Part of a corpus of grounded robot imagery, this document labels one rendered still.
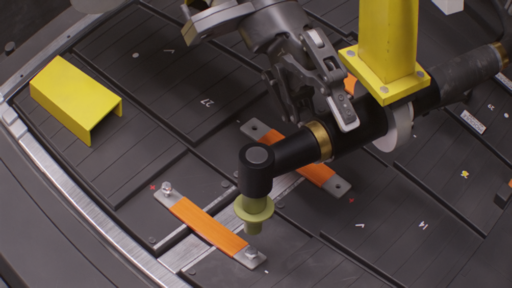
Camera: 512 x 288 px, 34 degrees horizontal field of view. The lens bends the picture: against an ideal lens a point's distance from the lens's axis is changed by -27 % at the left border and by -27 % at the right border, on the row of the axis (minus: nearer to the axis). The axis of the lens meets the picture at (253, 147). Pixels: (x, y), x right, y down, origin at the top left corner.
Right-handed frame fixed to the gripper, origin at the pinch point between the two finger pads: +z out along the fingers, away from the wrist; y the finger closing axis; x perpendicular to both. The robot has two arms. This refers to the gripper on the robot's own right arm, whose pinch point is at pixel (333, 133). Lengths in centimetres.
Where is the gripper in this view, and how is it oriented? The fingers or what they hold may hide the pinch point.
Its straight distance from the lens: 110.6
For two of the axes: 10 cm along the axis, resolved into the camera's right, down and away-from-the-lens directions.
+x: -8.5, 3.7, -3.8
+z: 4.4, 8.9, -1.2
